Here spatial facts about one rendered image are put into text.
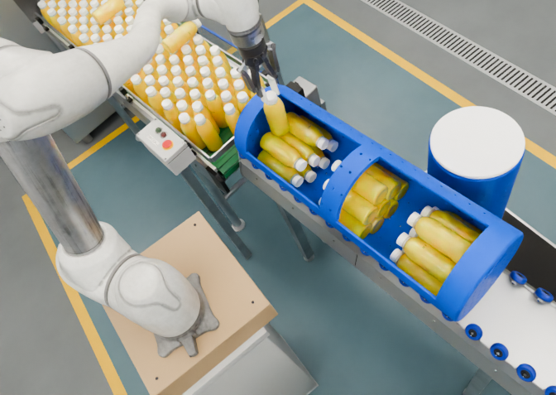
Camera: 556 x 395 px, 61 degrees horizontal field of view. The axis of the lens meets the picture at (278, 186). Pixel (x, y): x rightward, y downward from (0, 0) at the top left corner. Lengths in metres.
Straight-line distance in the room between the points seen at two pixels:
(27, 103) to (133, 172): 2.52
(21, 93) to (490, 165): 1.26
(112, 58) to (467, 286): 0.91
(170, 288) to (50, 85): 0.57
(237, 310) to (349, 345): 1.13
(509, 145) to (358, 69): 1.83
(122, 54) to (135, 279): 0.53
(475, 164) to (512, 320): 0.46
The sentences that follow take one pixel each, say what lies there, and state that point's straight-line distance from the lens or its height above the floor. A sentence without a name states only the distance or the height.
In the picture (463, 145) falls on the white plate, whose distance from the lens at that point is 1.60.
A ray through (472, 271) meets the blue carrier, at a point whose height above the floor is 1.22.
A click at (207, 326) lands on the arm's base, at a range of 1.36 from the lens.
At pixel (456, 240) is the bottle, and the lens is 1.29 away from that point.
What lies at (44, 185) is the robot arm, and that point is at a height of 1.65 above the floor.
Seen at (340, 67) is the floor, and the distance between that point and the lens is 3.32.
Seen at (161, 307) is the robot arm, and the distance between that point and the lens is 1.18.
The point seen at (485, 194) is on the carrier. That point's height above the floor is 0.94.
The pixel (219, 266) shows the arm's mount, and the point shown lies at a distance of 1.42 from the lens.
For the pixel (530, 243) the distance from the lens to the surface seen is 2.46.
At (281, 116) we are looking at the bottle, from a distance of 1.50.
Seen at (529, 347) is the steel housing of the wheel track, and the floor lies 0.93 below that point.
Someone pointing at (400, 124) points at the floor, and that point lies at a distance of 2.96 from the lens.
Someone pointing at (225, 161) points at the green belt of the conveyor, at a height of 0.90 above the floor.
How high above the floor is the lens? 2.34
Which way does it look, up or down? 56 degrees down
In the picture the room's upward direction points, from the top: 25 degrees counter-clockwise
